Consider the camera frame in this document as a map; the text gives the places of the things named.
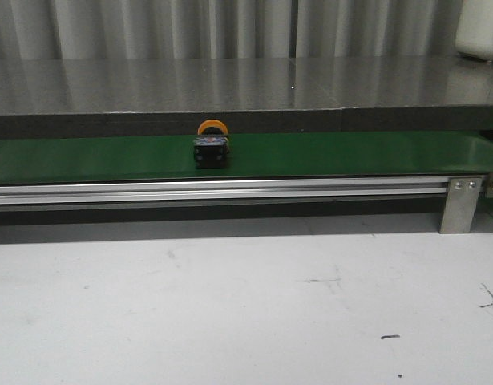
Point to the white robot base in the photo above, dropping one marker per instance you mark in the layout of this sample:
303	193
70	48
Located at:
474	34

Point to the orange and black push button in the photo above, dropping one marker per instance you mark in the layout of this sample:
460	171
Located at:
211	145

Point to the dark grey back table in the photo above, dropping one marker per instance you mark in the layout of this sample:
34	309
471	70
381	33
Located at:
56	98

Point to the green conveyor belt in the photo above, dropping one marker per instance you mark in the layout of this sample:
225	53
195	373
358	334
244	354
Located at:
51	161

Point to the grey curtain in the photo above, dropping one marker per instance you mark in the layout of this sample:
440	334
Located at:
31	30

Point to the aluminium conveyor side rail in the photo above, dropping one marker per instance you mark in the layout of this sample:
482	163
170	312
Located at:
206	190

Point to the steel conveyor support bracket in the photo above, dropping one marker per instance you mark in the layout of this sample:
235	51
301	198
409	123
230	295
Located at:
461	202

